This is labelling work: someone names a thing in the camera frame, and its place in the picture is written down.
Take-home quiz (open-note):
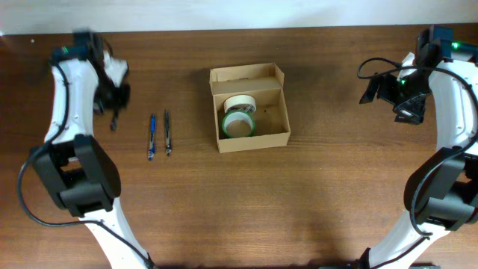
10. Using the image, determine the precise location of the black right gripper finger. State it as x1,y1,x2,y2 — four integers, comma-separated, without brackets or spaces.
359,78,380,105
392,94,426,124

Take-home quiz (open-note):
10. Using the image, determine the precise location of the black pen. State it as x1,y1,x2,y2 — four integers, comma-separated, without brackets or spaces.
110,107,120,132

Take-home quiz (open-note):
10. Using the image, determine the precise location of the beige masking tape roll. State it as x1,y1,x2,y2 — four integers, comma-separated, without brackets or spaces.
224,95,257,114

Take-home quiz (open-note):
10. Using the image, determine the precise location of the green tape roll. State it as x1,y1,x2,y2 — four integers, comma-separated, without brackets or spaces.
222,111,255,138

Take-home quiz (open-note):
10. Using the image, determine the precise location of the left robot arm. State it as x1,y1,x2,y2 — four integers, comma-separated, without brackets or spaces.
26,30,155,268

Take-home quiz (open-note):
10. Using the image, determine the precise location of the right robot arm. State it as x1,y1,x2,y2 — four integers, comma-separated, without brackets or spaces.
353,25,477,268

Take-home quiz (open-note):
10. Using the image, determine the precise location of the blue pen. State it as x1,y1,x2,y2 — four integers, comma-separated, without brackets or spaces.
148,114,156,161

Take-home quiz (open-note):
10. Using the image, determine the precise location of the dark grey pen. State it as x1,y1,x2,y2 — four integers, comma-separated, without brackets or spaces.
164,111,172,156

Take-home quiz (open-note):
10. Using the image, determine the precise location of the open cardboard box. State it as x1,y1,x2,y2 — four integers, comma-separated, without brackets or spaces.
209,63,291,153

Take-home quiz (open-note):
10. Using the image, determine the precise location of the left black cable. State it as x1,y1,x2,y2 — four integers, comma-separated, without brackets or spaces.
16,35,154,269

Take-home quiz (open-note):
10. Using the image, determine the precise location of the black cable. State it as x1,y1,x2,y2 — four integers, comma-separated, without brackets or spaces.
16,35,154,269
356,57,478,269

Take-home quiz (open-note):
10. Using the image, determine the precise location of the right black cable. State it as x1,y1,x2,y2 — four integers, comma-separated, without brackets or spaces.
356,57,478,269

